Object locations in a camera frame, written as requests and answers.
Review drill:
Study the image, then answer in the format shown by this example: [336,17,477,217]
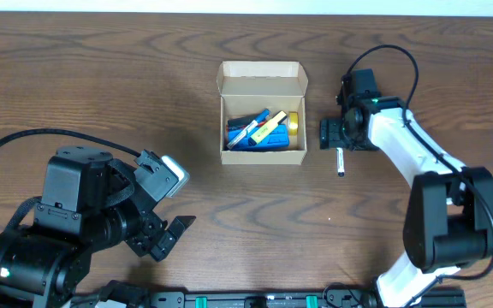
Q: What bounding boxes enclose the black mounting rail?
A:
[70,280,466,308]

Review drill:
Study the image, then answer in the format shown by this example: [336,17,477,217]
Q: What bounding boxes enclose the cardboard box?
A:
[217,61,308,165]

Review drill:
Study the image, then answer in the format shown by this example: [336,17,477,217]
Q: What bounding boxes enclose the yellow highlighter pen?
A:
[248,111,288,145]

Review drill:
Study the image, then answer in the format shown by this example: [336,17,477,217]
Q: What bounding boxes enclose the blue whiteboard marker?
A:
[227,109,270,150]

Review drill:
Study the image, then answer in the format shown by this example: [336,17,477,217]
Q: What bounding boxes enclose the red black stapler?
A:
[227,115,257,130]

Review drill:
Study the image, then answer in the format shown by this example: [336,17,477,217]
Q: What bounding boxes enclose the black whiteboard marker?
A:
[336,148,345,177]

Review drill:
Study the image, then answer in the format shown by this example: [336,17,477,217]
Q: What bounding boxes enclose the yellow clear tape roll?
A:
[288,112,299,136]

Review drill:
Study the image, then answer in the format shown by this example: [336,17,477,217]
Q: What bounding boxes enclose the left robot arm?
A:
[0,146,195,307]

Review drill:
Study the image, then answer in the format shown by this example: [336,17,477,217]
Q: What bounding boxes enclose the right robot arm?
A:
[319,69,493,307]

